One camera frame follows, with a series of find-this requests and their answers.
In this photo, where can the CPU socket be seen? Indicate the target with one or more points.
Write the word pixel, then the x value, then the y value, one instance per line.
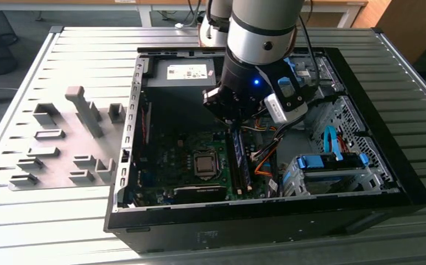
pixel 196 165

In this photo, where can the green motherboard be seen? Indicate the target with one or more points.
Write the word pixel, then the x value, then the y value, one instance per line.
pixel 169 163

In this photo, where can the white power supply label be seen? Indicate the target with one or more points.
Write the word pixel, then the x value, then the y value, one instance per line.
pixel 189 71

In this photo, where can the grey parts rack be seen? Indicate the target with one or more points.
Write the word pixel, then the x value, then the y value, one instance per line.
pixel 70 143

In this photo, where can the grey metal drive cage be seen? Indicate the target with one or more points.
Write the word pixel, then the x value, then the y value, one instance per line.
pixel 329 85

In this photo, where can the grey metal disk bay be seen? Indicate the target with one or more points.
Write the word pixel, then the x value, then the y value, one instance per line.
pixel 347 174

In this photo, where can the tan wooden panel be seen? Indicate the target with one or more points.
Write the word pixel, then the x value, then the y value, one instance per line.
pixel 373 11

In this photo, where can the tall blue disk carrier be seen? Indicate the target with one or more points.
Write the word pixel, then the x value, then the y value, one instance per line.
pixel 290 64

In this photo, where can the black RAM slot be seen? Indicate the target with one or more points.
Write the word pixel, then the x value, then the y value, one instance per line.
pixel 230 171

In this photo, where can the brown wooden cabinet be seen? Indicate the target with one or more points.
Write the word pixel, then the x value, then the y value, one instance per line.
pixel 412 22

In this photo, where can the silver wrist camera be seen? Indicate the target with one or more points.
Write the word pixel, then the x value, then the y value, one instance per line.
pixel 284 111

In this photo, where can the black graphics card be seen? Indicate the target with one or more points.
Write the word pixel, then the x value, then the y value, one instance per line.
pixel 198 193

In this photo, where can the black PC case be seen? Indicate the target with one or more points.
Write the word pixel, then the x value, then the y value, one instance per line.
pixel 236 226

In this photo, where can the blue RAM stick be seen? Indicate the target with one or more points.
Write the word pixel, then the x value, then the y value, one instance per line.
pixel 241 154

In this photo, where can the hard disk in blue carrier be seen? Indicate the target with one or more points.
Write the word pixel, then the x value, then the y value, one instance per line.
pixel 314 161

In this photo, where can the white frame desk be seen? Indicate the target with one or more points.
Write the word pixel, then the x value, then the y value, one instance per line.
pixel 349 16

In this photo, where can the black camera bracket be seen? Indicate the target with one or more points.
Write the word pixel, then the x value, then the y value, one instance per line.
pixel 272 74

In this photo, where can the silver CPU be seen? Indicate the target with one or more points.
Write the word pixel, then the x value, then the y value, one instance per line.
pixel 206 164

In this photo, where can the dark grey power supply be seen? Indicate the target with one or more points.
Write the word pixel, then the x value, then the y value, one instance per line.
pixel 184 82

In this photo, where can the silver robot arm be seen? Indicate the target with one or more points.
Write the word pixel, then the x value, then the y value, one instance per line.
pixel 261 27

